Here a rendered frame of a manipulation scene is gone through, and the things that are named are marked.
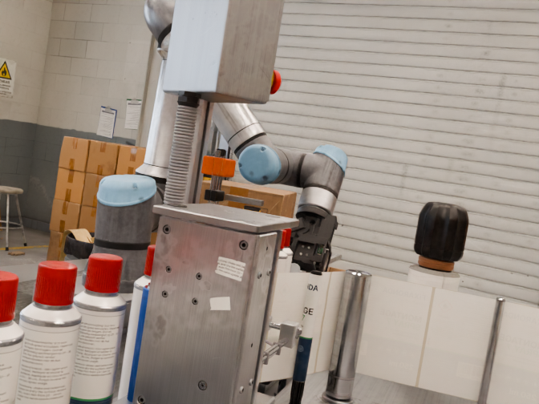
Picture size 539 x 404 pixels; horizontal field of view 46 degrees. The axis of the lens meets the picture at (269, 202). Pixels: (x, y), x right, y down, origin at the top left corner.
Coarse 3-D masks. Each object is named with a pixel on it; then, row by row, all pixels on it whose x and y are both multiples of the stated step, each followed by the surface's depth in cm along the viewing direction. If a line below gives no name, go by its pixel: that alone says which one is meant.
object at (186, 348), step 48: (192, 240) 60; (240, 240) 58; (192, 288) 60; (240, 288) 58; (144, 336) 61; (192, 336) 60; (240, 336) 58; (144, 384) 62; (192, 384) 60; (240, 384) 60
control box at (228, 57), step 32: (192, 0) 98; (224, 0) 91; (256, 0) 92; (192, 32) 97; (224, 32) 90; (256, 32) 93; (192, 64) 96; (224, 64) 91; (256, 64) 94; (224, 96) 94; (256, 96) 95
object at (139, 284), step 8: (152, 248) 73; (152, 256) 73; (152, 264) 72; (144, 272) 73; (144, 280) 73; (136, 288) 73; (136, 296) 72; (136, 304) 72; (136, 312) 72; (136, 320) 72; (128, 328) 73; (136, 328) 72; (128, 336) 73; (128, 344) 73; (128, 352) 73; (128, 360) 73; (128, 368) 73; (128, 376) 73; (120, 384) 74; (128, 384) 73; (120, 392) 74
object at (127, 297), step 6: (78, 282) 134; (78, 288) 129; (84, 288) 129; (120, 294) 127; (126, 294) 127; (132, 294) 128; (126, 300) 123; (126, 312) 123; (126, 318) 123; (126, 324) 123; (126, 330) 124
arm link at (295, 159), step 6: (282, 150) 132; (288, 150) 137; (288, 156) 131; (294, 156) 134; (300, 156) 134; (294, 162) 134; (300, 162) 133; (294, 168) 133; (300, 168) 133; (288, 174) 131; (294, 174) 133; (282, 180) 131; (288, 180) 135; (294, 180) 134; (294, 186) 136; (300, 186) 135
